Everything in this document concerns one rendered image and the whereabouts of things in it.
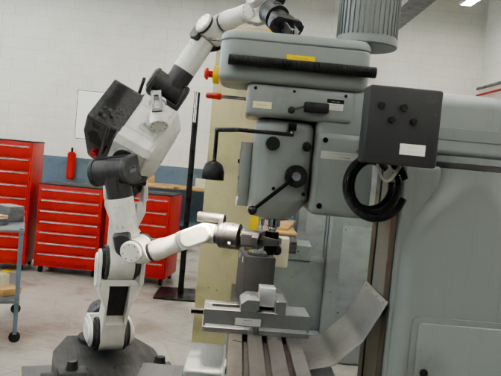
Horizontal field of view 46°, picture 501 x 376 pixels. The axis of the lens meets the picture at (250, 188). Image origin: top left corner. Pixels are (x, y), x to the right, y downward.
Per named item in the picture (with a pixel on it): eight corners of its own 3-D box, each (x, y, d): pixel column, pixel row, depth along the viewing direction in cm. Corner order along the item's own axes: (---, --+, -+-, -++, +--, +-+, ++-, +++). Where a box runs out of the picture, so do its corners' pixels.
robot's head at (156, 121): (145, 133, 207) (151, 119, 200) (145, 110, 212) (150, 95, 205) (164, 135, 210) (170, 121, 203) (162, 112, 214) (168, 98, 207)
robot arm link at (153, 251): (179, 255, 199) (129, 272, 203) (187, 247, 209) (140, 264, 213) (167, 226, 198) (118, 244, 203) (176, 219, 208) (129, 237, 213)
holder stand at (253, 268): (240, 304, 226) (245, 253, 225) (235, 290, 248) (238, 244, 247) (271, 306, 228) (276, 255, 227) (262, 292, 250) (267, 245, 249)
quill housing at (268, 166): (246, 218, 185) (256, 116, 183) (245, 212, 205) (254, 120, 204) (306, 223, 185) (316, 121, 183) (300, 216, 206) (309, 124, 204)
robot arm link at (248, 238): (259, 227, 190) (224, 223, 193) (256, 257, 191) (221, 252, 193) (267, 224, 202) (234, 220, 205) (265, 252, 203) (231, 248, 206)
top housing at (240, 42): (217, 78, 180) (221, 25, 179) (220, 88, 206) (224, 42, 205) (369, 92, 181) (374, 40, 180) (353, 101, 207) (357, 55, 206)
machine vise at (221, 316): (201, 330, 188) (204, 297, 187) (203, 318, 203) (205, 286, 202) (309, 339, 190) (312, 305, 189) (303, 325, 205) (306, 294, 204)
